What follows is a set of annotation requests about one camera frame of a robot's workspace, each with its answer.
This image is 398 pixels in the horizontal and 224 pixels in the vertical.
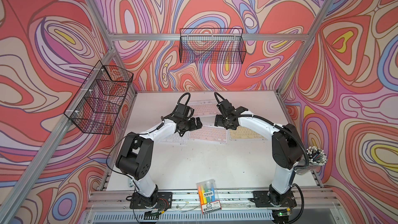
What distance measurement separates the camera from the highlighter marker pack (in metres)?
0.72

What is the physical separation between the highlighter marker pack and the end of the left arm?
0.28 meters

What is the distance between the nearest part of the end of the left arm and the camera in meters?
0.69
